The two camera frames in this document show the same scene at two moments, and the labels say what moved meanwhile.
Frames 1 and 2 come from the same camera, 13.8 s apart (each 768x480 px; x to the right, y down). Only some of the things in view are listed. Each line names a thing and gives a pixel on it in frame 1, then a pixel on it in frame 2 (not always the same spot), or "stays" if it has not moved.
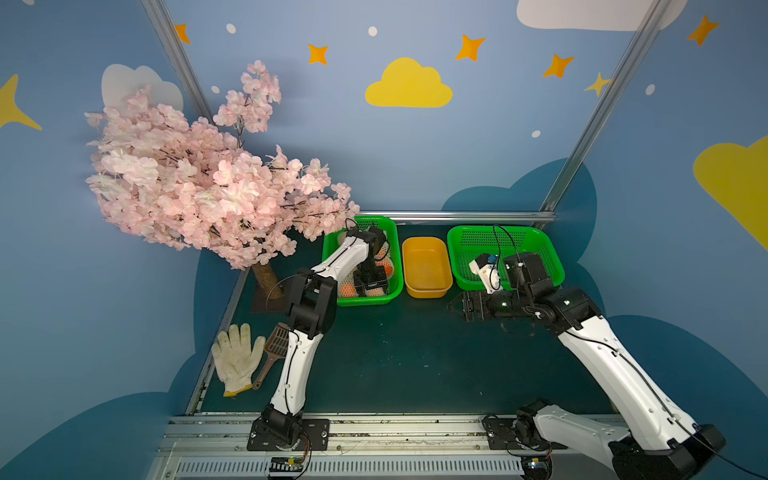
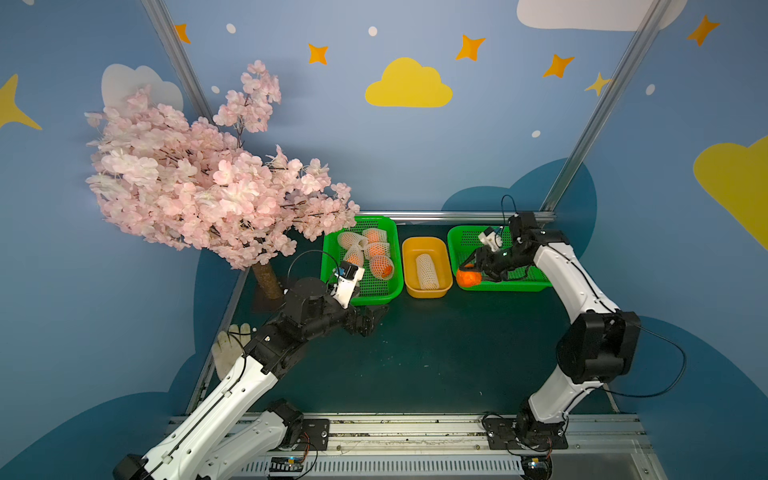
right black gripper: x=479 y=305 to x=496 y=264
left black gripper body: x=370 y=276 to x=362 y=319
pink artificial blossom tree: x=193 y=185 stays
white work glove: x=234 y=359 stays
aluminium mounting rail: x=401 y=447 stays
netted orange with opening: x=388 y=264 stays
